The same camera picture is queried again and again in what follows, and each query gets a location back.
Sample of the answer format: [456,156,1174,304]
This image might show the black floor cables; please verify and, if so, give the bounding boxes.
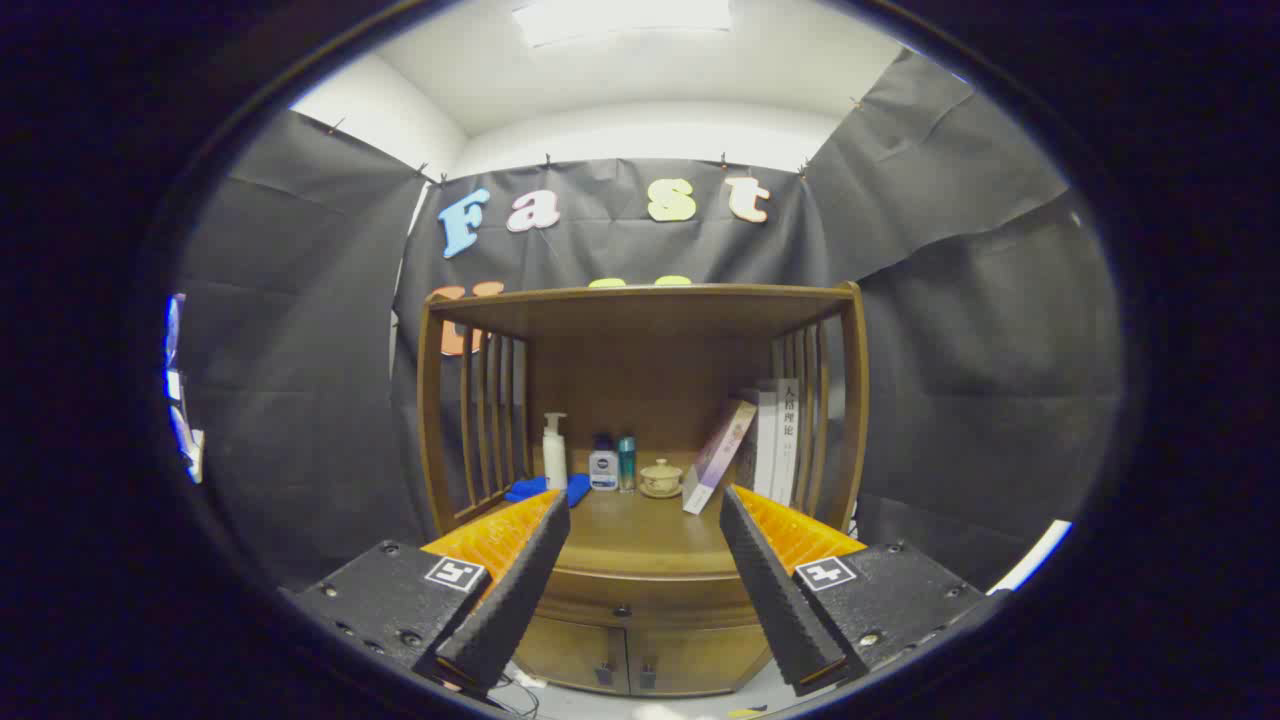
[490,675,541,719]

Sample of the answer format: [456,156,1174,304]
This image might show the beige lidded teacup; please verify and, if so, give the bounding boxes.
[639,458,685,499]

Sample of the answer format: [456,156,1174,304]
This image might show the brown wooden cabinet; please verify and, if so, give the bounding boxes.
[416,282,869,698]

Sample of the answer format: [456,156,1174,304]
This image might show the white book with black characters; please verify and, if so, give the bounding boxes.
[770,378,801,508]

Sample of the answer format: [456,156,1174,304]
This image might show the purple and white book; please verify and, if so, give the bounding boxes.
[682,400,759,516]

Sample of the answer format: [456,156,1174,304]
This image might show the dark patterned book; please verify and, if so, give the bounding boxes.
[736,392,759,493]

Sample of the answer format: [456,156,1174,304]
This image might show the brown wooden countertop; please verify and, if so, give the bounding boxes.
[455,478,851,581]

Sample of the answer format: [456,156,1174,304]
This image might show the wooden cabinet door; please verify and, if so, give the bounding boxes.
[512,615,631,696]
[628,625,771,698]

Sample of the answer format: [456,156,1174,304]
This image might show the white pump bottle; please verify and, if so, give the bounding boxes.
[542,412,569,491]

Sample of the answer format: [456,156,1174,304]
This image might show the brown wooden drawer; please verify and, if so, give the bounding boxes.
[540,568,766,631]

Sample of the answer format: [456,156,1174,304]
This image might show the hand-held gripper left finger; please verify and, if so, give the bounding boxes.
[290,488,573,701]

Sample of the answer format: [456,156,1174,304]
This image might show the blue folded cloth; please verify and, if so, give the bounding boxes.
[503,473,593,508]

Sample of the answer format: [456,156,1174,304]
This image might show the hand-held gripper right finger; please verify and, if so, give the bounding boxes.
[718,485,1011,698]

